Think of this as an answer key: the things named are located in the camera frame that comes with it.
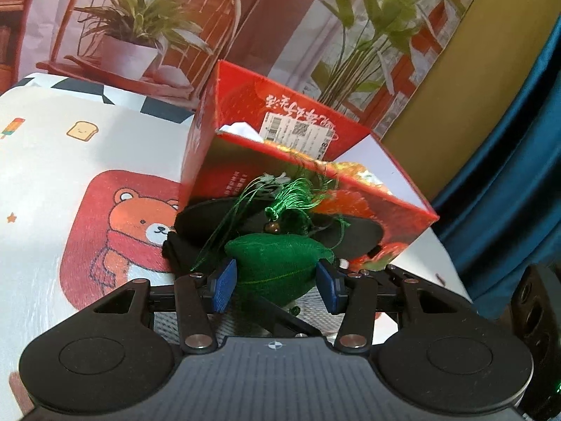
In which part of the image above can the black eye mask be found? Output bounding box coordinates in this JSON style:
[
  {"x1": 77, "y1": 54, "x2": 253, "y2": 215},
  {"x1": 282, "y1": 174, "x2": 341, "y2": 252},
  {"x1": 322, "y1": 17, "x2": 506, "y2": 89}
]
[{"x1": 162, "y1": 198, "x2": 384, "y2": 276}]

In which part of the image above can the green sachet with tassel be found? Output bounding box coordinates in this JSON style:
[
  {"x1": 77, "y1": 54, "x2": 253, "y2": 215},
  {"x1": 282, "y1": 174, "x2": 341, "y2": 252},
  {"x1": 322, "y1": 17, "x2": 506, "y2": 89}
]
[{"x1": 190, "y1": 170, "x2": 352, "y2": 308}]

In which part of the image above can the red strawberry cardboard box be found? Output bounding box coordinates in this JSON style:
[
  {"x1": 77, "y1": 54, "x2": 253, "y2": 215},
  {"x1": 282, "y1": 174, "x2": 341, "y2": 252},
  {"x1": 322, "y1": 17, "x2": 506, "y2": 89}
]
[{"x1": 179, "y1": 61, "x2": 438, "y2": 259}]

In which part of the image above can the orange floral oven mitt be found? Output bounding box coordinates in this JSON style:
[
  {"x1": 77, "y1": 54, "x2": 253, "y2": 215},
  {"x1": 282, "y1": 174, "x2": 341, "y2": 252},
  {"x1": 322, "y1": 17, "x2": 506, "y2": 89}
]
[{"x1": 269, "y1": 142, "x2": 393, "y2": 221}]

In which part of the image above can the printed living room backdrop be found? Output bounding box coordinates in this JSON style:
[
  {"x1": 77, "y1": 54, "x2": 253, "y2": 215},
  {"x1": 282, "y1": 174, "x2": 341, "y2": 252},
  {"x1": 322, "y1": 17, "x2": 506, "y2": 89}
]
[{"x1": 1, "y1": 0, "x2": 474, "y2": 136}]

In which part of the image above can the cartoon printed table mat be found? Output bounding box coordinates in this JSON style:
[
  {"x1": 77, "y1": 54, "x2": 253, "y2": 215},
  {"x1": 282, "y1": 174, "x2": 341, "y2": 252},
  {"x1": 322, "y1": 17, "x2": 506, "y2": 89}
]
[{"x1": 1, "y1": 73, "x2": 465, "y2": 420}]

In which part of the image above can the wooden panel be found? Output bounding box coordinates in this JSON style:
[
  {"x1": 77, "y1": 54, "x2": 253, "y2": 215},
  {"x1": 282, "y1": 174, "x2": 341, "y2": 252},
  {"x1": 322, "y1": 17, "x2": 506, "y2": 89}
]
[{"x1": 383, "y1": 0, "x2": 560, "y2": 200}]

